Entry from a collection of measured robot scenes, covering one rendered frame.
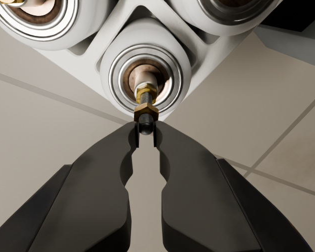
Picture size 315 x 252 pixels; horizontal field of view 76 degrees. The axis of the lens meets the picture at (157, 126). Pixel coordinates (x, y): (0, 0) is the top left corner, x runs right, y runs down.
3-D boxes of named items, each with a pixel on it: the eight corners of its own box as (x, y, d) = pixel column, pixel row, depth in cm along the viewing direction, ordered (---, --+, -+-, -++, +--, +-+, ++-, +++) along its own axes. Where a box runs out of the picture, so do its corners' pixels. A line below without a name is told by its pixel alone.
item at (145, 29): (109, 30, 34) (79, 53, 19) (162, 7, 33) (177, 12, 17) (132, 81, 39) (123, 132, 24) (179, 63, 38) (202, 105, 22)
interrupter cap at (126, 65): (95, 59, 19) (93, 61, 19) (169, 28, 18) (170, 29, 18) (127, 122, 23) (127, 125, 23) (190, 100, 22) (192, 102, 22)
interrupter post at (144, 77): (130, 74, 20) (128, 86, 18) (152, 65, 20) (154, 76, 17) (139, 95, 22) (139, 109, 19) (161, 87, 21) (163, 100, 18)
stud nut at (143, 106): (153, 98, 14) (153, 103, 13) (163, 117, 15) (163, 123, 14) (128, 109, 14) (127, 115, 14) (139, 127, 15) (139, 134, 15)
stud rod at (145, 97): (148, 80, 19) (149, 120, 13) (153, 89, 19) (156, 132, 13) (139, 85, 19) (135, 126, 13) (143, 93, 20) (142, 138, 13)
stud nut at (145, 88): (152, 80, 17) (152, 84, 17) (160, 97, 18) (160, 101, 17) (131, 90, 18) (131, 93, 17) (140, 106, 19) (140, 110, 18)
